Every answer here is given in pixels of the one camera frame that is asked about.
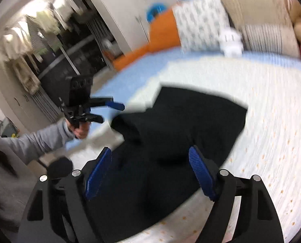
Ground beige patchwork pillow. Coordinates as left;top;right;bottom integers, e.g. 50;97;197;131
220;0;301;59

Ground white floral pillow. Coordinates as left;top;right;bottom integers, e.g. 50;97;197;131
173;0;232;53

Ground blue swim ring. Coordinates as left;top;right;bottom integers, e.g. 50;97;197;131
146;2;167;22

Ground white sheep plush toy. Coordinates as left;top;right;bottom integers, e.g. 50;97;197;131
220;29;243;57

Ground orange bed with blue sheet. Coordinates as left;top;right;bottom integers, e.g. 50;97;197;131
64;48;301;152

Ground person's left forearm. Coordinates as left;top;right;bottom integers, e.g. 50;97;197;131
0;118;76;165

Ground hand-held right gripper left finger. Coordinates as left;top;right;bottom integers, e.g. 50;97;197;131
18;147;113;243

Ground row of hanging clothes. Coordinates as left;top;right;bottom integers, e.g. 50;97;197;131
2;0;85;94

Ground white floral blanket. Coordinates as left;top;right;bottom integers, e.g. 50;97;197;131
39;56;301;243

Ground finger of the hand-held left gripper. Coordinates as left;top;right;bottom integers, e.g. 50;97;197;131
90;97;125;111
75;114;104;124

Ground person's left hand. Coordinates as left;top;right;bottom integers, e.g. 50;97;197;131
70;122;90;140

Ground white wardrobe door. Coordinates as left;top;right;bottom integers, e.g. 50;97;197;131
85;0;151;59

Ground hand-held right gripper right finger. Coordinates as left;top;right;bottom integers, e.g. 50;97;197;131
188;145;285;243

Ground black fleece jacket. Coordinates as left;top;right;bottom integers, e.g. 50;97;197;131
48;86;248;243

